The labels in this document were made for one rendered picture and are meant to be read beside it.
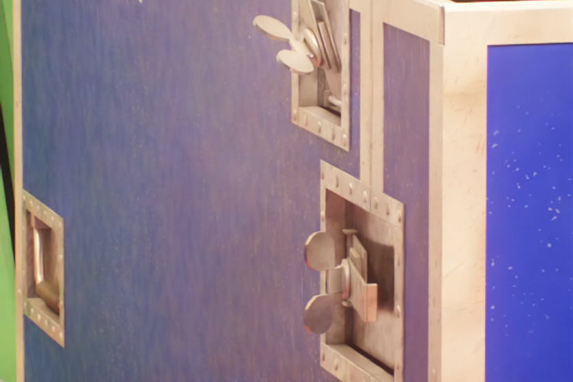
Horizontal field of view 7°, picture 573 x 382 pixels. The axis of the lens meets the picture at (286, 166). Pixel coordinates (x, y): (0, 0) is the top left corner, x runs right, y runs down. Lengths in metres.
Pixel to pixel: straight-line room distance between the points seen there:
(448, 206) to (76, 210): 0.95
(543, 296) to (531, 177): 0.07
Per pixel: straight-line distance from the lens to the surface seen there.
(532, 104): 2.43
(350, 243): 2.64
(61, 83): 3.37
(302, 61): 2.62
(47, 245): 3.53
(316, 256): 2.59
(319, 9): 2.63
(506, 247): 2.43
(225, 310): 2.90
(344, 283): 2.60
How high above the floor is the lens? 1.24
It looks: 9 degrees down
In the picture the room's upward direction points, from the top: straight up
